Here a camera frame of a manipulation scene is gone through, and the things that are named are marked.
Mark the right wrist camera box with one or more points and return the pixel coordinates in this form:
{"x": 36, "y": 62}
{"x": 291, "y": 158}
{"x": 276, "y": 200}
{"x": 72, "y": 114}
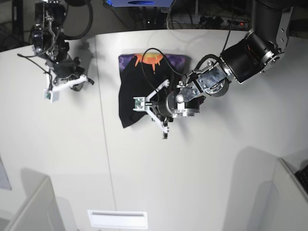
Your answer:
{"x": 51, "y": 96}

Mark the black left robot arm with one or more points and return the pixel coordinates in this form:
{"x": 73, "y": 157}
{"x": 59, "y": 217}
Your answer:
{"x": 262, "y": 46}

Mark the blue box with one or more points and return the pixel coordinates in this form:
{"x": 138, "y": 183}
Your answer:
{"x": 140, "y": 3}

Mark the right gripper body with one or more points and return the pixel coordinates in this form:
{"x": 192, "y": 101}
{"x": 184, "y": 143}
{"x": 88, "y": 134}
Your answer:
{"x": 67, "y": 68}

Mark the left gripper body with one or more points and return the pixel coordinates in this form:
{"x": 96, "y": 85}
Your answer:
{"x": 169, "y": 107}

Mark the white partition panel left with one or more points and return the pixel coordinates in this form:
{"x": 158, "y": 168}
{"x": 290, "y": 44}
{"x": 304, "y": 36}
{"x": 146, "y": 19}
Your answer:
{"x": 39, "y": 212}

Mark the black keyboard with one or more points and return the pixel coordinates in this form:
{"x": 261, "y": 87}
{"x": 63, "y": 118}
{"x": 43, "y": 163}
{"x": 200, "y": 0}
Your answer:
{"x": 302, "y": 176}

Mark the white partition panel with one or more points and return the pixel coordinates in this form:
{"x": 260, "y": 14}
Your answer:
{"x": 39, "y": 212}
{"x": 291, "y": 201}

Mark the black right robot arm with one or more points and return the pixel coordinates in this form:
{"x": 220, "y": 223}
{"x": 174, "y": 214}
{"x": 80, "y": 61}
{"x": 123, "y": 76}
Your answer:
{"x": 50, "y": 43}

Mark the black T-shirt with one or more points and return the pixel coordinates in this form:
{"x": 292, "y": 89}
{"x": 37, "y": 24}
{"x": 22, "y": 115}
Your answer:
{"x": 139, "y": 75}

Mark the white partition panel right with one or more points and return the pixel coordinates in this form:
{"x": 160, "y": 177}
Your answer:
{"x": 291, "y": 201}

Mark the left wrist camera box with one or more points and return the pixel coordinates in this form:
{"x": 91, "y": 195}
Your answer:
{"x": 139, "y": 104}

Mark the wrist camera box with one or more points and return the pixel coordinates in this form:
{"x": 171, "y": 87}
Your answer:
{"x": 139, "y": 104}
{"x": 51, "y": 96}

